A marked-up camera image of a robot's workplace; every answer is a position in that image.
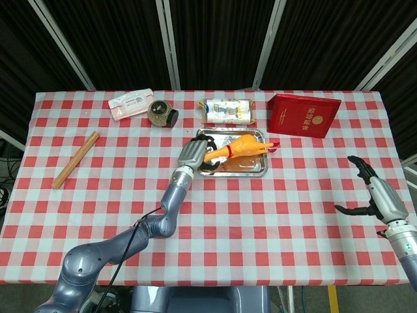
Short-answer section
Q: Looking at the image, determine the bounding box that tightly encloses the grey blue robot torso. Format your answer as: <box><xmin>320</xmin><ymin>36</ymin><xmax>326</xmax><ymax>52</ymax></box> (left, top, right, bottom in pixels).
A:
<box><xmin>130</xmin><ymin>286</ymin><xmax>271</xmax><ymax>313</ymax></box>

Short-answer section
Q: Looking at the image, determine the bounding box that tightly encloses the red white checkered tablecloth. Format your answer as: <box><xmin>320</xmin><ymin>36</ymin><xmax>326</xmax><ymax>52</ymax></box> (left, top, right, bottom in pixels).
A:
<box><xmin>0</xmin><ymin>89</ymin><xmax>412</xmax><ymax>288</ymax></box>

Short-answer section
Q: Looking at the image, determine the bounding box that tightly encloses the red certificate folder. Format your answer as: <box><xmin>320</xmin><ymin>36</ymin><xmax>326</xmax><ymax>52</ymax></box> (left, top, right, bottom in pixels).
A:
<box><xmin>266</xmin><ymin>93</ymin><xmax>342</xmax><ymax>139</ymax></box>

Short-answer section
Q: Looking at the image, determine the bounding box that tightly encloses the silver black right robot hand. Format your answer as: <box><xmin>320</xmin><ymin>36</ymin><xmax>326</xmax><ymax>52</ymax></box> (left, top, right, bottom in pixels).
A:
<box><xmin>334</xmin><ymin>155</ymin><xmax>410</xmax><ymax>226</ymax></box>

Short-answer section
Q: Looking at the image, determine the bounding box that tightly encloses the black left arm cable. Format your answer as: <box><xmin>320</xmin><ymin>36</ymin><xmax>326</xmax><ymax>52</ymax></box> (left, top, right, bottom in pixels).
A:
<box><xmin>96</xmin><ymin>205</ymin><xmax>164</xmax><ymax>313</ymax></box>

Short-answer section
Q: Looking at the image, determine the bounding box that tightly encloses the teal white bucket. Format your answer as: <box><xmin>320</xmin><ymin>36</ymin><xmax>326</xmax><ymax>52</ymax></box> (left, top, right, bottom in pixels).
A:
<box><xmin>81</xmin><ymin>289</ymin><xmax>119</xmax><ymax>313</ymax></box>

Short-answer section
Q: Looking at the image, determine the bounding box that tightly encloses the stainless steel rectangular tray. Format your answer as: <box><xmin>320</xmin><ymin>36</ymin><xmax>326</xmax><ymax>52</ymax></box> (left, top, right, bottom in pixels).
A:
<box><xmin>195</xmin><ymin>128</ymin><xmax>269</xmax><ymax>178</ymax></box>

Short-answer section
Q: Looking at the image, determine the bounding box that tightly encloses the wooden rolling stick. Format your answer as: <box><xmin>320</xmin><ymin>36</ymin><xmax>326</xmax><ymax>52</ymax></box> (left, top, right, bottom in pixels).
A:
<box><xmin>51</xmin><ymin>130</ymin><xmax>100</xmax><ymax>190</ymax></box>

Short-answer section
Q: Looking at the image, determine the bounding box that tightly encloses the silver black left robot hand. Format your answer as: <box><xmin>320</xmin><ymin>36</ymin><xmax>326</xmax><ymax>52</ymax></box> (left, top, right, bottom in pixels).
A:
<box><xmin>177</xmin><ymin>136</ymin><xmax>222</xmax><ymax>172</ymax></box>

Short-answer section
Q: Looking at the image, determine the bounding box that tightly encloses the glass jar with black lid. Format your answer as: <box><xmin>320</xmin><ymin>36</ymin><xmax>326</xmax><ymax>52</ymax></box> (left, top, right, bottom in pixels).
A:
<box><xmin>147</xmin><ymin>100</ymin><xmax>179</xmax><ymax>128</ymax></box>

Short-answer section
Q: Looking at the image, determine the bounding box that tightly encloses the white partition frame post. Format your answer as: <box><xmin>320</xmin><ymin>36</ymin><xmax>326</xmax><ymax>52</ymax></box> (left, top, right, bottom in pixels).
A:
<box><xmin>27</xmin><ymin>0</ymin><xmax>96</xmax><ymax>91</ymax></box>
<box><xmin>154</xmin><ymin>0</ymin><xmax>182</xmax><ymax>91</ymax></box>
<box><xmin>354</xmin><ymin>18</ymin><xmax>417</xmax><ymax>92</ymax></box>
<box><xmin>252</xmin><ymin>0</ymin><xmax>287</xmax><ymax>91</ymax></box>

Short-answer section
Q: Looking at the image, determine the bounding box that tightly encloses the orange rubber chicken toy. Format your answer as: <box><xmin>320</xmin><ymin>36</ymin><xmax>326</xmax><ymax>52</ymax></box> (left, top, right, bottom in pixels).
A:
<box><xmin>203</xmin><ymin>134</ymin><xmax>280</xmax><ymax>164</ymax></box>

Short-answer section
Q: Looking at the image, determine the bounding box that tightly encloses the pink white wet wipes pack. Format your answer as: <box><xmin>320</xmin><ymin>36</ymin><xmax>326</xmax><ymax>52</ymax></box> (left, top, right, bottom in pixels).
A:
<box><xmin>108</xmin><ymin>87</ymin><xmax>156</xmax><ymax>122</ymax></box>

